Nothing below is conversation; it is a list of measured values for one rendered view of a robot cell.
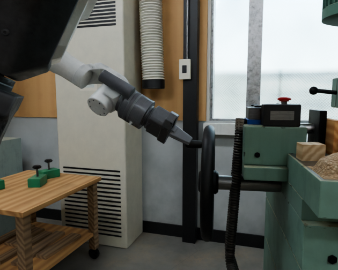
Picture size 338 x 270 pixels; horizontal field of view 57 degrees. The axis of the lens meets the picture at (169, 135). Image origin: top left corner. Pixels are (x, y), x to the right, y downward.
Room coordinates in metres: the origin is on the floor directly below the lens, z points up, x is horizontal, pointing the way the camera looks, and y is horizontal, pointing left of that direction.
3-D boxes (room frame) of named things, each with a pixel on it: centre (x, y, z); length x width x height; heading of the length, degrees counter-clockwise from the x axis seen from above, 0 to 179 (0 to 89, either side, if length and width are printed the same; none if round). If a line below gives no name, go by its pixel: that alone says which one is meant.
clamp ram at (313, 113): (0.75, -0.32, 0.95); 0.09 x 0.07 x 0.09; 171
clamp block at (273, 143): (0.76, -0.25, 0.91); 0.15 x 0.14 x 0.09; 171
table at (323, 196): (0.75, -0.33, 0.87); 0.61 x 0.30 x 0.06; 171
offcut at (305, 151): (0.62, -0.28, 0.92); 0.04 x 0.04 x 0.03; 86
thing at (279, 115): (0.75, -0.24, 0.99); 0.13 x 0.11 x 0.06; 171
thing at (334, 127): (0.73, -0.37, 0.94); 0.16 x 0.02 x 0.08; 171
